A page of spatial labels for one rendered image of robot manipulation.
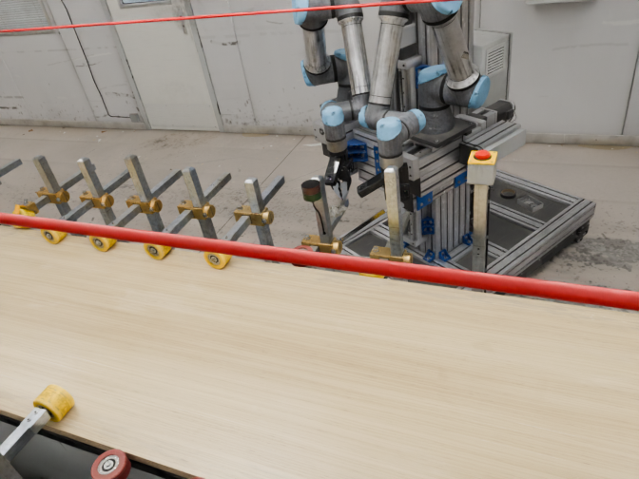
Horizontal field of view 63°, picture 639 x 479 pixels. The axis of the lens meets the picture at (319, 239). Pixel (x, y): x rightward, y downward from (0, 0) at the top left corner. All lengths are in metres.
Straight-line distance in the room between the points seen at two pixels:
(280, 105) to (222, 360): 3.59
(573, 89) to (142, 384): 3.51
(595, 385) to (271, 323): 0.82
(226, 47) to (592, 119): 2.98
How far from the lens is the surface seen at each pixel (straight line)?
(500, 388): 1.30
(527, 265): 2.82
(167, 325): 1.61
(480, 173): 1.48
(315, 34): 2.12
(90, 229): 0.36
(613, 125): 4.30
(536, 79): 4.16
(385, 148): 1.63
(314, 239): 1.82
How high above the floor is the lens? 1.91
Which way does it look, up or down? 35 degrees down
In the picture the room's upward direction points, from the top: 10 degrees counter-clockwise
